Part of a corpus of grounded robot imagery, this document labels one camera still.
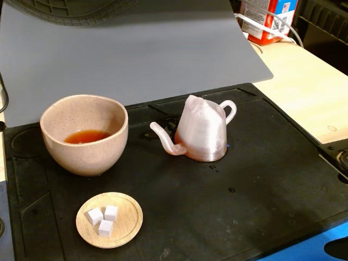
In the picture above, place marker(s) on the black silicone work mat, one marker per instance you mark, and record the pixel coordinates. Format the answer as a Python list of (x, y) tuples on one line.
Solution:
[(190, 204)]

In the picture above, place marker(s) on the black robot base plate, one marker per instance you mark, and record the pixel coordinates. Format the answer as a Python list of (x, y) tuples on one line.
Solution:
[(334, 155)]

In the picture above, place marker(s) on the grey flat panel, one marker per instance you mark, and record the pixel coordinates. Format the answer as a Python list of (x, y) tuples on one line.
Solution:
[(6, 239)]

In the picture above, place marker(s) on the dark grey ribbed mat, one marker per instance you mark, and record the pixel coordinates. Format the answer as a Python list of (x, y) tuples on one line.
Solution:
[(76, 13)]

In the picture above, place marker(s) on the round wooden saucer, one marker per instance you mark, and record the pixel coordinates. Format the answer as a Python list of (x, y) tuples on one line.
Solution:
[(127, 217)]

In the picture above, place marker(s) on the speckled beige ceramic cup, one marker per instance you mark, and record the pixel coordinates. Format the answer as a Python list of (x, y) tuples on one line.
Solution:
[(81, 160)]

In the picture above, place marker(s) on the blue tape strip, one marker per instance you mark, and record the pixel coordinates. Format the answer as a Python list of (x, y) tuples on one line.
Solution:
[(299, 244)]

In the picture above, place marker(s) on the white sugar cube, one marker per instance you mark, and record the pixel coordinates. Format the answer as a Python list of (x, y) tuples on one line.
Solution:
[(111, 213), (94, 216), (105, 229)]

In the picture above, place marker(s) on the brown tea liquid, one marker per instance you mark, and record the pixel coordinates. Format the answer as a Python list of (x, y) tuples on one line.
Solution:
[(87, 136)]

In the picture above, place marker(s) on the grey backdrop sheet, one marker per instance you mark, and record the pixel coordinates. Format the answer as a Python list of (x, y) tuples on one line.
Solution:
[(136, 59)]

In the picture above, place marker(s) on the red white blue carton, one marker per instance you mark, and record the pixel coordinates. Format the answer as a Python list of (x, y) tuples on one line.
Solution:
[(258, 11)]

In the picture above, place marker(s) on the translucent pink plastic kettle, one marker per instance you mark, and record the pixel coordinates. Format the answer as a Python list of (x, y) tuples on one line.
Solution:
[(204, 136)]

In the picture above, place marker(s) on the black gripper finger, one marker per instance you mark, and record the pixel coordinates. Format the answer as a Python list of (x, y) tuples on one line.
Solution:
[(338, 247)]

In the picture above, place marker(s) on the black plastic crate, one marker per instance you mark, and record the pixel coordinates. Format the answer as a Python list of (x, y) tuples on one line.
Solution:
[(326, 27)]

